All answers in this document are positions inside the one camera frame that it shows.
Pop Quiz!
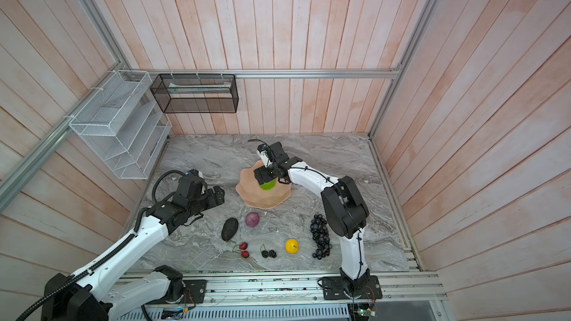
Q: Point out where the green bumpy fake fruit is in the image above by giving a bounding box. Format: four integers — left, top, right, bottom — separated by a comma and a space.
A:
260, 179, 277, 190

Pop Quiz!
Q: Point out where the dark fake avocado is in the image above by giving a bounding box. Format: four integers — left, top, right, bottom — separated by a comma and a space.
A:
221, 218, 239, 242

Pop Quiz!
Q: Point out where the purple fake fruit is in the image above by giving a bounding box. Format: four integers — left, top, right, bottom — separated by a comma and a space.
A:
245, 212, 260, 228

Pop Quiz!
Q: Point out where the red fake cherry pair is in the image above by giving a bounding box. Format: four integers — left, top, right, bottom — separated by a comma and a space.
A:
232, 242, 250, 259

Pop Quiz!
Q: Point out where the black fake grape bunch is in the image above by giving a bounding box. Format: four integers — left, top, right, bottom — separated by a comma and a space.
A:
310, 214, 332, 259

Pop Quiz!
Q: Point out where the yellow fake lemon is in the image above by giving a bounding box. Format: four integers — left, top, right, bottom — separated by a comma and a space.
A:
285, 239, 299, 254

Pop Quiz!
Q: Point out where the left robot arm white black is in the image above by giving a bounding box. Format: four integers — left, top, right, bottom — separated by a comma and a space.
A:
40, 169, 225, 320

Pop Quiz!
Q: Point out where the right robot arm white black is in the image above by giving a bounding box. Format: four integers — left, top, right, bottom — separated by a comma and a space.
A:
253, 138, 370, 294

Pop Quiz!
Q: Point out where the pink wavy fruit bowl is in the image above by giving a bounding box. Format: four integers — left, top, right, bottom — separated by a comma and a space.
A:
236, 160, 291, 210

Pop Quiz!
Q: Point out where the black fake cherry pair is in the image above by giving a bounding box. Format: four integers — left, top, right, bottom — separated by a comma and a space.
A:
260, 245, 277, 259

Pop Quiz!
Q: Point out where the black mesh basket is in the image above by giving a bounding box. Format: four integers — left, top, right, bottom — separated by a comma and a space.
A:
150, 73, 239, 114

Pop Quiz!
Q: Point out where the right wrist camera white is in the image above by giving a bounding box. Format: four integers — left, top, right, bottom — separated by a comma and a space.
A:
257, 144, 272, 167

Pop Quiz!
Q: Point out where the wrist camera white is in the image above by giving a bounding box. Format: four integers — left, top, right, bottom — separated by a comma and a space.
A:
187, 169, 203, 178
257, 144, 272, 167

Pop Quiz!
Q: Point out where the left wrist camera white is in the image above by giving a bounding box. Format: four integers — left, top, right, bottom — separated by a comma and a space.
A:
187, 169, 203, 178

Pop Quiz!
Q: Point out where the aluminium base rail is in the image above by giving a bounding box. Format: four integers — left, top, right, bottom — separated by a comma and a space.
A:
159, 271, 448, 307

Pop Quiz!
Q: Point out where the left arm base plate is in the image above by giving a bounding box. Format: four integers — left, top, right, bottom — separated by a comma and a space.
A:
148, 279, 207, 305

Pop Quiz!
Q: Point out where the white wire mesh shelf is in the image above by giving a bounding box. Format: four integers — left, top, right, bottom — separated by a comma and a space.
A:
70, 71, 172, 180

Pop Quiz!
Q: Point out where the horizontal aluminium wall rail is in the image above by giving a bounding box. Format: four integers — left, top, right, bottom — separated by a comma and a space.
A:
124, 68, 400, 80

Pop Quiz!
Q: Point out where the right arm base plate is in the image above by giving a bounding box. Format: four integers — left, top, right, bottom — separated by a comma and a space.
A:
318, 274, 383, 301

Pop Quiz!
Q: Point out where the black corrugated cable hose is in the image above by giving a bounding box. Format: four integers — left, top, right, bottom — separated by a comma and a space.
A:
15, 220, 148, 321

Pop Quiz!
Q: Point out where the left aluminium frame rail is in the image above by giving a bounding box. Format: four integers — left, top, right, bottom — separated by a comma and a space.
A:
1, 0, 129, 211

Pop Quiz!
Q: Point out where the aluminium frame rail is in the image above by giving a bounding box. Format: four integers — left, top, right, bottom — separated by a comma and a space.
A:
1, 0, 129, 211
367, 0, 441, 140

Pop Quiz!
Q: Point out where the right aluminium frame rail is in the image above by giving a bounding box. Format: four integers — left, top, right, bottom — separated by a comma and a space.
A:
367, 0, 441, 140

